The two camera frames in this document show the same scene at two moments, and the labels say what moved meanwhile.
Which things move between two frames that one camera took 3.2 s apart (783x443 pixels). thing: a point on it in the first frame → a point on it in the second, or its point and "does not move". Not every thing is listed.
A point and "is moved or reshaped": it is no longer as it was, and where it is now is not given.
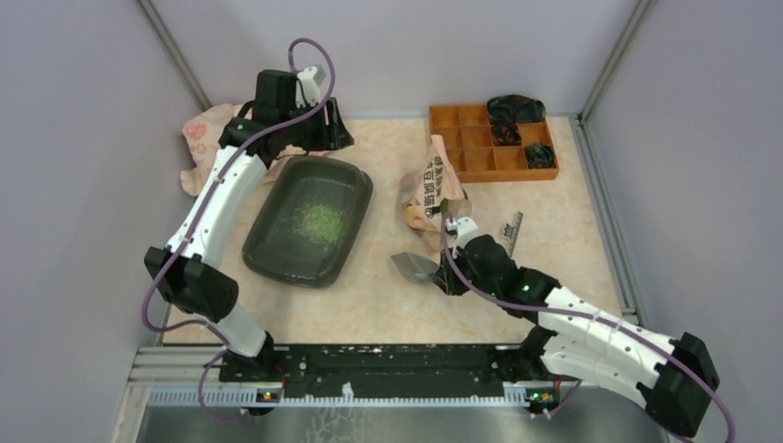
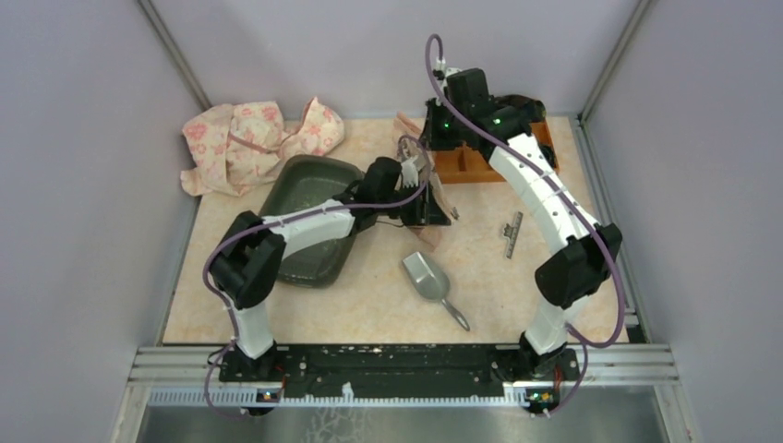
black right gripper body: [460, 265] → [442, 127]
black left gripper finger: [334, 134] → [436, 214]
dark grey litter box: [307, 219] does not move
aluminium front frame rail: [189, 376] does not move
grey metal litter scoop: [416, 268] is moved or reshaped
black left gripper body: [306, 130] → [413, 212]
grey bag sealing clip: [511, 233] does not move
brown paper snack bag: [434, 193] is moved or reshaped
